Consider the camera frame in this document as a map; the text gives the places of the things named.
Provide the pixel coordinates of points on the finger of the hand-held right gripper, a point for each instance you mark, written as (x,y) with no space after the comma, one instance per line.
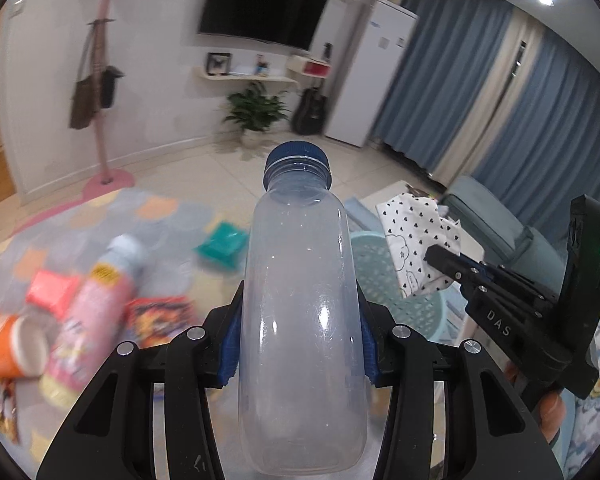
(520,282)
(447,262)

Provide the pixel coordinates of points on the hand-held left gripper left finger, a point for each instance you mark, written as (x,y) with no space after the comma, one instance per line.
(230,347)

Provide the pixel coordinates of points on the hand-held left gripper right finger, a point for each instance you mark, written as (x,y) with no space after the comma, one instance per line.
(369,355)

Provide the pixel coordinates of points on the white heart-patterned cloth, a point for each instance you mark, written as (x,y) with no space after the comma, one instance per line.
(420,230)

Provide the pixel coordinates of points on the teal plastic basket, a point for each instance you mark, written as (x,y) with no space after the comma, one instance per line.
(380,270)

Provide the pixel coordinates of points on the red orange snack packet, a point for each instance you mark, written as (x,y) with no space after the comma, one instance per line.
(160,317)

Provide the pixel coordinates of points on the clear plastic bottle blue cap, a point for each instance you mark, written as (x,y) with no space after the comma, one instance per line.
(302,285)

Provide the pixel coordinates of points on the green packet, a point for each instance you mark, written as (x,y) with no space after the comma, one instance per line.
(222,245)

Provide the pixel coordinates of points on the pink bottle white cap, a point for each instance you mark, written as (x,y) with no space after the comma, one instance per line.
(97,310)

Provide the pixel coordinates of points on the orange paper cup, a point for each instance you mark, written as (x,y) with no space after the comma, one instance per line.
(5,337)

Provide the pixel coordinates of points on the brown shoulder bag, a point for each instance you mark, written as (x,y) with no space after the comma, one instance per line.
(84,102)

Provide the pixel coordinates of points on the person's right hand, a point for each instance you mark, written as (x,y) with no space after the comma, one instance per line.
(551,412)

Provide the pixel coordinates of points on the teal sofa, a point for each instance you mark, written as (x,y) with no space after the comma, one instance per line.
(500,225)

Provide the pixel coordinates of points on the floral cloth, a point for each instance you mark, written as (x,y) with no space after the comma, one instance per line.
(597,410)

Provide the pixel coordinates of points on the blue curtain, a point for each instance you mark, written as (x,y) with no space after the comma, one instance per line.
(440,70)
(555,130)

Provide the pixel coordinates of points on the beige curtain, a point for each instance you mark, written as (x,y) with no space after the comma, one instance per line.
(497,100)

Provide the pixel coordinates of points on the black guitar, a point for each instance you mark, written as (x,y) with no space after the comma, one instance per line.
(310,112)

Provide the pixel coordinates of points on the white refrigerator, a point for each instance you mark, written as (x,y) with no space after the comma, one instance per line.
(367,75)

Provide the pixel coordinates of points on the pink coat rack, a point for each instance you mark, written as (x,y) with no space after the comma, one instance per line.
(101,150)

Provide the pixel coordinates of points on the potted green plant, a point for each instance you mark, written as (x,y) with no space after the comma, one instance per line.
(255,110)

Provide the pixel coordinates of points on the small standing photo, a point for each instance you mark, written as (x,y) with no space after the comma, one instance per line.
(262,65)

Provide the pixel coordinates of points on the black bag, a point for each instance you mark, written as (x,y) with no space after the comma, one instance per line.
(110,87)

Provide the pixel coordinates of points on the black television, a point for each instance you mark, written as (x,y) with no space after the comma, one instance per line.
(265,0)

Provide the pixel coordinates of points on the white red wall box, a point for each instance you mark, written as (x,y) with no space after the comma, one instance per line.
(310,67)

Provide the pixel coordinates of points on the black wall device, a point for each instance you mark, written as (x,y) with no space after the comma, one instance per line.
(326,51)

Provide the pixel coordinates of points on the white curved wall shelf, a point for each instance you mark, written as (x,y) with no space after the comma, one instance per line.
(245,79)

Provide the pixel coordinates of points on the black picture frame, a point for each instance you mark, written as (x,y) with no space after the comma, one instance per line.
(218,64)

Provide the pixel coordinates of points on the white light switch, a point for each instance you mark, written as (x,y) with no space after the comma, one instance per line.
(18,8)

